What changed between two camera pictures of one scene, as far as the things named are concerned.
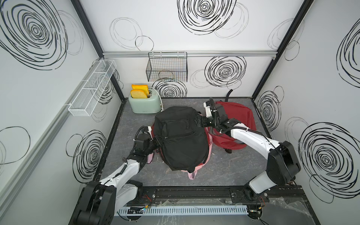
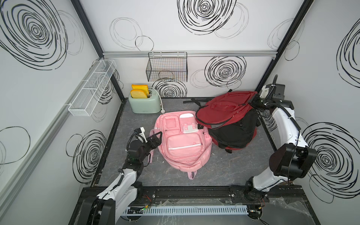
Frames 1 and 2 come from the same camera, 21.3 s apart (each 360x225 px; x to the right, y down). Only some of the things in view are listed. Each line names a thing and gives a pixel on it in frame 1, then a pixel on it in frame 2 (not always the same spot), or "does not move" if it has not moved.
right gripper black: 198,121 → 252,101
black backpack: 185,145 → 237,133
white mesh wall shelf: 86,99 does not move
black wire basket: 167,67 does not move
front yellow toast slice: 138,93 does not move
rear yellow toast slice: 143,87 does not move
